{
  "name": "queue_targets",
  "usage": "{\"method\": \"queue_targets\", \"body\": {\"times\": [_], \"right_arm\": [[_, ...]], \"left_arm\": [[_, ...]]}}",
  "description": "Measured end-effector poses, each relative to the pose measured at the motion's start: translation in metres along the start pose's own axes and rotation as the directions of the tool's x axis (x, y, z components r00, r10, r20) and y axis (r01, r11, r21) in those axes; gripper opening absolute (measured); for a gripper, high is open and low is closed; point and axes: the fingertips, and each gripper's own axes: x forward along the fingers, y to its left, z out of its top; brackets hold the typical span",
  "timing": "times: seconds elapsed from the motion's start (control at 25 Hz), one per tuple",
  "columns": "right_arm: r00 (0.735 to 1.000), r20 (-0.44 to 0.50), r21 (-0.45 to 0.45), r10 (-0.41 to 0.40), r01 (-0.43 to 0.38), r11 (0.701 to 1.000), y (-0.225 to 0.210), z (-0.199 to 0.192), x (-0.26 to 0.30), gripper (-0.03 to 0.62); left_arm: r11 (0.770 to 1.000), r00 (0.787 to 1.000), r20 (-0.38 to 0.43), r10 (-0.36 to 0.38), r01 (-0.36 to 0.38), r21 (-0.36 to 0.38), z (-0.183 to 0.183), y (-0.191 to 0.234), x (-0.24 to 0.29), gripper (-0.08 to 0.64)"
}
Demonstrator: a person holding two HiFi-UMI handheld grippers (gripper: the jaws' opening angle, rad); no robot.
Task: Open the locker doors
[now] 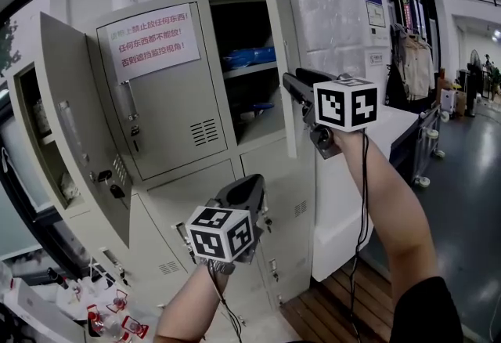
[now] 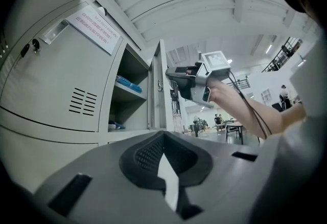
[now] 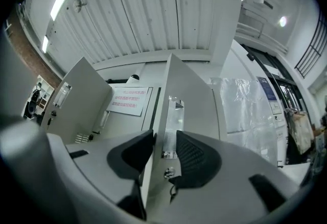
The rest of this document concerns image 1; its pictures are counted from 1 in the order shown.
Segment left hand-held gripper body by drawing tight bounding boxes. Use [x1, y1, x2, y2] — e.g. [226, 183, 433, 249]
[185, 206, 267, 265]

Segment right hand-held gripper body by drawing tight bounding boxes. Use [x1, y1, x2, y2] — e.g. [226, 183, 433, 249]
[303, 77, 380, 161]

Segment beige metal locker cabinet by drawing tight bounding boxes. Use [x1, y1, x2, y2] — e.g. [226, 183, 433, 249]
[8, 0, 318, 334]

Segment grey metal locker cabinet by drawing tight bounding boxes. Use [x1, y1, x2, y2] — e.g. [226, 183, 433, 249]
[66, 1, 316, 329]

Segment person's right forearm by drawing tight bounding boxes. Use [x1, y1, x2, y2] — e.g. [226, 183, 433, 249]
[332, 129, 438, 291]

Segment person's left forearm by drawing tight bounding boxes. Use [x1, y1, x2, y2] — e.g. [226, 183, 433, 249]
[152, 265, 230, 343]

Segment black hanging bag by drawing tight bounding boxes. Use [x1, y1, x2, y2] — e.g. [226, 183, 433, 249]
[385, 63, 410, 110]

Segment blue plastic packet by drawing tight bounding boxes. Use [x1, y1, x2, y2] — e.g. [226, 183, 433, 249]
[221, 45, 279, 70]

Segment white sink counter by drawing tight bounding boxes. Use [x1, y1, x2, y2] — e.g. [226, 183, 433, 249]
[311, 100, 420, 283]

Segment beige hanging garments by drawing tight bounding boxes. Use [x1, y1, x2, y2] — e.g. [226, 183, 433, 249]
[391, 23, 436, 102]

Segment grey metal rolling cart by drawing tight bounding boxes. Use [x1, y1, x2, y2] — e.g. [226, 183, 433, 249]
[410, 104, 447, 188]

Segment white air purifier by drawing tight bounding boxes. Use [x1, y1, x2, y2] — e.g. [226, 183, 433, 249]
[440, 88, 458, 117]

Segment brown wooden slat platform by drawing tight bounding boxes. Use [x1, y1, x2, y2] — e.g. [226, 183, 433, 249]
[281, 255, 396, 343]

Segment black standing fan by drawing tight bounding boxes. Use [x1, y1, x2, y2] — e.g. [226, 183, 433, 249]
[467, 49, 485, 117]

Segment white low floor box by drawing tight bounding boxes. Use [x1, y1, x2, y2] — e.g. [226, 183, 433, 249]
[54, 274, 118, 319]

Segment clear jug red label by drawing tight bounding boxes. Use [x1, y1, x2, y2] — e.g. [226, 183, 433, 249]
[85, 304, 122, 343]

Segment white paper notice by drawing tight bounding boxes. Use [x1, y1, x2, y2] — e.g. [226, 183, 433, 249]
[106, 2, 201, 84]

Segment white gloves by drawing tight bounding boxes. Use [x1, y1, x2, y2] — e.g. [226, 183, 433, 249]
[58, 171, 81, 204]

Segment black thermos bottle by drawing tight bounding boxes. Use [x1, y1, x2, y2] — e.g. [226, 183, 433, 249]
[46, 266, 70, 291]

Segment person's black shirt sleeve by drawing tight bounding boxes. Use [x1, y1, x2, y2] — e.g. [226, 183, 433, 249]
[391, 276, 465, 343]

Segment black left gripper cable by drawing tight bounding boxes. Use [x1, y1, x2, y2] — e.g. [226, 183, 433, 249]
[209, 265, 246, 343]

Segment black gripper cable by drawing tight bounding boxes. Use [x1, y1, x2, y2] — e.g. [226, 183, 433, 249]
[209, 265, 246, 343]
[348, 129, 371, 343]

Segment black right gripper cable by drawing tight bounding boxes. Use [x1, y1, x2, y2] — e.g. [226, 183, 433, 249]
[348, 129, 371, 343]

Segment white wall chart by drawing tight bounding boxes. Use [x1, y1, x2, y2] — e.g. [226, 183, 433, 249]
[366, 0, 387, 29]

